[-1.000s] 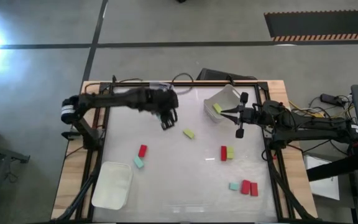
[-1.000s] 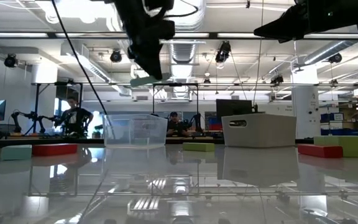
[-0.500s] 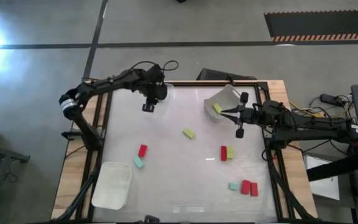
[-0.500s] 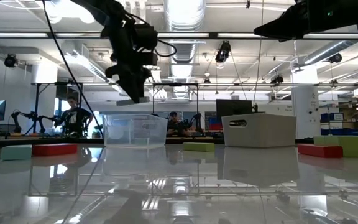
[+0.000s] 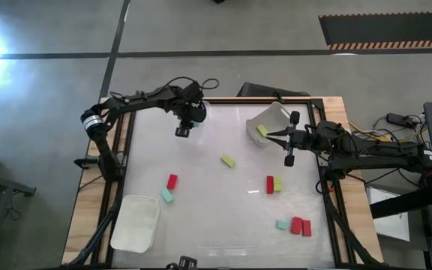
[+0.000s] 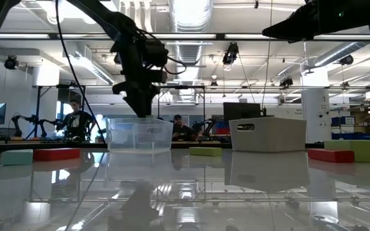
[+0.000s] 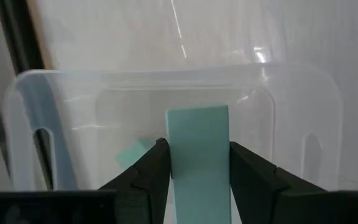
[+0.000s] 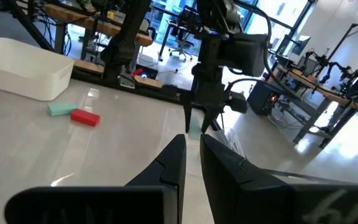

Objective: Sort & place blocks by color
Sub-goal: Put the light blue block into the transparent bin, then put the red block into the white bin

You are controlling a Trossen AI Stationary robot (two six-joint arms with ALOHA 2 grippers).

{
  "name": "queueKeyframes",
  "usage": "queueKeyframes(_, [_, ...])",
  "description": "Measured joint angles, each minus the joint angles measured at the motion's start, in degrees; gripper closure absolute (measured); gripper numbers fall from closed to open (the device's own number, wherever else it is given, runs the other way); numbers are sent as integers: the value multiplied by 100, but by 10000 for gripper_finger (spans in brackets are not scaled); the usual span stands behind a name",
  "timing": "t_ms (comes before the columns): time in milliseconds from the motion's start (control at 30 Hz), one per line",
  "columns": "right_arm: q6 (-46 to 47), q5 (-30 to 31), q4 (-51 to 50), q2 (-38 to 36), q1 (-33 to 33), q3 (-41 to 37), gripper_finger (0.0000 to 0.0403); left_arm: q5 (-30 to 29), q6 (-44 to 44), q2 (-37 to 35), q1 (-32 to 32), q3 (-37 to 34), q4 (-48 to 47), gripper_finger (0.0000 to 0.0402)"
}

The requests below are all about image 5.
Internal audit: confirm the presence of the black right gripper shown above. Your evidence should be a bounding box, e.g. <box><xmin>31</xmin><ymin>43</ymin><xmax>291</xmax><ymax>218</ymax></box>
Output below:
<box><xmin>265</xmin><ymin>110</ymin><xmax>319</xmax><ymax>168</ymax></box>

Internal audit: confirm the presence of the white plastic bin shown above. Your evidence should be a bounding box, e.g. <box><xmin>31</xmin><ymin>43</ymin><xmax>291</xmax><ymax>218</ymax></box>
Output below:
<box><xmin>245</xmin><ymin>100</ymin><xmax>293</xmax><ymax>149</ymax></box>

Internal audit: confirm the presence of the black rounded case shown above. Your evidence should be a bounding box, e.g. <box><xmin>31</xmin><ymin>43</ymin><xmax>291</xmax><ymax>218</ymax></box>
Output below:
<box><xmin>236</xmin><ymin>82</ymin><xmax>311</xmax><ymax>98</ymax></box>

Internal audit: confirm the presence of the black power adapter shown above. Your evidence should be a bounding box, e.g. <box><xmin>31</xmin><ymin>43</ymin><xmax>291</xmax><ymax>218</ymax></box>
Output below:
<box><xmin>385</xmin><ymin>112</ymin><xmax>414</xmax><ymax>128</ymax></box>

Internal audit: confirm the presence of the white shallow plastic tray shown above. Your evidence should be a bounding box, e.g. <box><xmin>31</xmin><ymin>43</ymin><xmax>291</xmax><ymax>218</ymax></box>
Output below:
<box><xmin>109</xmin><ymin>193</ymin><xmax>161</xmax><ymax>254</ymax></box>

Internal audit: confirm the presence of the white paper sheet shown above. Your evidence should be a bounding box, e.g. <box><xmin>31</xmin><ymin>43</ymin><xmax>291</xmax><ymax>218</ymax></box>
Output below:
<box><xmin>365</xmin><ymin>186</ymin><xmax>411</xmax><ymax>242</ymax></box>

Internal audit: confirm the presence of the black desk leg bar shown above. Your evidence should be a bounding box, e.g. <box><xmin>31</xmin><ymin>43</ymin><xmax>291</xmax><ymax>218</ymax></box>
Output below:
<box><xmin>369</xmin><ymin>183</ymin><xmax>432</xmax><ymax>220</ymax></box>

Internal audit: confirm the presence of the black hazard-striped floor mat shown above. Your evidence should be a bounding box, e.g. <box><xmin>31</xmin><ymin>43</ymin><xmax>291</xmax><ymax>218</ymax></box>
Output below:
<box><xmin>318</xmin><ymin>10</ymin><xmax>432</xmax><ymax>51</ymax></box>

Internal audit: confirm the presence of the black floor stand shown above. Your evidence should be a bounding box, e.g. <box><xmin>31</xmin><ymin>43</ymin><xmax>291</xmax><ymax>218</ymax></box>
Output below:
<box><xmin>0</xmin><ymin>168</ymin><xmax>38</xmax><ymax>266</ymax></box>

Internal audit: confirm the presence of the black aluminium rig frame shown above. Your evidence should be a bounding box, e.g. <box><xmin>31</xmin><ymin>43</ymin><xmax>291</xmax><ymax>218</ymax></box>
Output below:
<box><xmin>62</xmin><ymin>96</ymin><xmax>380</xmax><ymax>270</ymax></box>

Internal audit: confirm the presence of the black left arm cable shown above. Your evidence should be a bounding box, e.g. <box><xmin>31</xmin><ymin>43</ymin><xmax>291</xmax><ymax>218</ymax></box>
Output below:
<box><xmin>165</xmin><ymin>76</ymin><xmax>221</xmax><ymax>92</ymax></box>

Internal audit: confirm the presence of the yellow floor cable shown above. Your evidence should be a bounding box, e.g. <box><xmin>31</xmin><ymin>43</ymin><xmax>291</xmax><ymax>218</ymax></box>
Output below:
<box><xmin>349</xmin><ymin>121</ymin><xmax>427</xmax><ymax>144</ymax></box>

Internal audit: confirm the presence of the black table-level camera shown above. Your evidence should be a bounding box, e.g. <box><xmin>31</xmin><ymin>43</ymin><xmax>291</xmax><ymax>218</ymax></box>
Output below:
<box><xmin>166</xmin><ymin>255</ymin><xmax>199</xmax><ymax>270</ymax></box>

